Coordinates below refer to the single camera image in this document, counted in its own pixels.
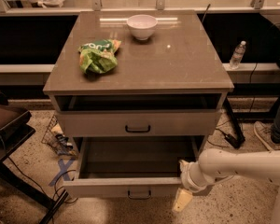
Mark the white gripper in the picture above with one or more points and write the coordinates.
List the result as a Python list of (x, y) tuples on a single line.
[(188, 178)]

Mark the grey drawer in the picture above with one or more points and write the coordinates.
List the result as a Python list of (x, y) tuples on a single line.
[(104, 124), (133, 167)]

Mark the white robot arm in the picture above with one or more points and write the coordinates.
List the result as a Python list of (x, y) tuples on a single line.
[(216, 165)]

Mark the grey drawer cabinet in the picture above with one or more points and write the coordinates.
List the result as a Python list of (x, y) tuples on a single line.
[(176, 70)]

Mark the black stand leg right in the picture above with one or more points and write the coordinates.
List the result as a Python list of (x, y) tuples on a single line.
[(239, 139)]

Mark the grey sneaker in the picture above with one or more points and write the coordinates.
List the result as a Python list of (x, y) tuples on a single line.
[(263, 133)]

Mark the clear plastic water bottle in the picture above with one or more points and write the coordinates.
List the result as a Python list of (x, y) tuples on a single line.
[(237, 55)]

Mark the green chip bag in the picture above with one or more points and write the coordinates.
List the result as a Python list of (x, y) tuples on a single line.
[(98, 56)]

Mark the white ceramic bowl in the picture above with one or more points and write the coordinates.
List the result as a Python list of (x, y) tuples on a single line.
[(142, 26)]

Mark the dark chair at left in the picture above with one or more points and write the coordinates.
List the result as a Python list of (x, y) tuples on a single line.
[(14, 131)]

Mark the wire basket with items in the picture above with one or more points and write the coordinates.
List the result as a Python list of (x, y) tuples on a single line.
[(56, 140)]

